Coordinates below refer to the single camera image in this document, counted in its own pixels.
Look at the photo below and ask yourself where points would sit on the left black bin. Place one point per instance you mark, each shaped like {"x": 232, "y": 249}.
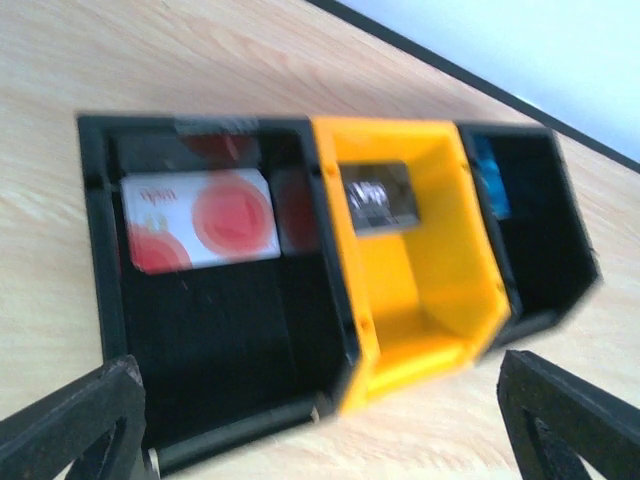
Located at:
{"x": 228, "y": 354}

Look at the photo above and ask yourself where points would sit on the black enclosure frame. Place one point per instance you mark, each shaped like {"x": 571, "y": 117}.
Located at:
{"x": 571, "y": 65}

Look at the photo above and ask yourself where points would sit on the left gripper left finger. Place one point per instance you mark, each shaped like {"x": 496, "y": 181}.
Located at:
{"x": 91, "y": 428}

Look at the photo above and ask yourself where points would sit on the black bin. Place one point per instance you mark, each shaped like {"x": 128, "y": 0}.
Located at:
{"x": 543, "y": 250}
{"x": 228, "y": 354}

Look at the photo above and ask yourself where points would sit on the blue card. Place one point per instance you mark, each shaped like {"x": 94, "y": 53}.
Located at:
{"x": 491, "y": 161}

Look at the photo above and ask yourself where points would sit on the yellow middle bin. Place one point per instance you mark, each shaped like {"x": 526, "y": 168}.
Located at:
{"x": 427, "y": 300}

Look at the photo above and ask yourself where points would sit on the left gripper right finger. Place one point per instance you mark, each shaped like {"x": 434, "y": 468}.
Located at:
{"x": 557, "y": 422}

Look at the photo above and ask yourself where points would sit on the grey vip card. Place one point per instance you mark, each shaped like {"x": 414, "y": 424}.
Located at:
{"x": 380, "y": 197}

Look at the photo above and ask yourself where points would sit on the right black bin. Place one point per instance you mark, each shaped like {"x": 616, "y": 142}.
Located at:
{"x": 543, "y": 250}

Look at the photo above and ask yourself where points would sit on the red white card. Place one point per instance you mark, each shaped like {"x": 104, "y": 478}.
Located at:
{"x": 190, "y": 220}

